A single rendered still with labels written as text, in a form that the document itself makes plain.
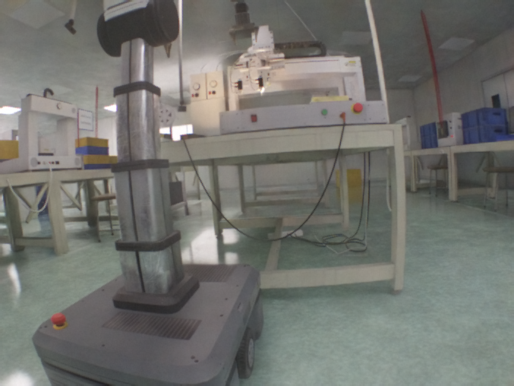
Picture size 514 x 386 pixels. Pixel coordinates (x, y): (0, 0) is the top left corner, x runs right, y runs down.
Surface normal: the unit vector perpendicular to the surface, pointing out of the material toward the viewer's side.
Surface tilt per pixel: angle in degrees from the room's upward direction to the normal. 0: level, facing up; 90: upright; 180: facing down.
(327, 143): 90
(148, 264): 90
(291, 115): 90
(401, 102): 90
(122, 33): 132
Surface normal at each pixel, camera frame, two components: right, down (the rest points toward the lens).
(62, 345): -0.15, -0.64
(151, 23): -0.07, 0.65
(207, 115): -0.12, 0.09
